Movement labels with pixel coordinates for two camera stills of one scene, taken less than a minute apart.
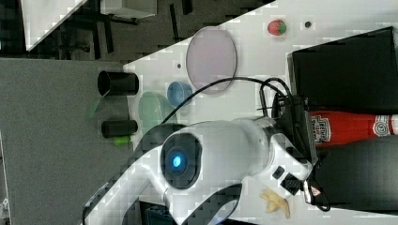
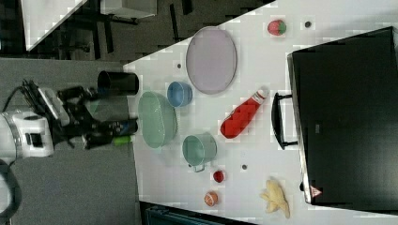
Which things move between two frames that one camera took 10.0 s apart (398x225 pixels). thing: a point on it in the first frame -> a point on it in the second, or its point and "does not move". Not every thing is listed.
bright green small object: [122, 140] does not move
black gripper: [292, 119] -> [81, 122]
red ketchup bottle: [333, 127] -> [238, 120]
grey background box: [129, 8] does not move
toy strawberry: [277, 27] does not move
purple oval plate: [211, 57] does not move
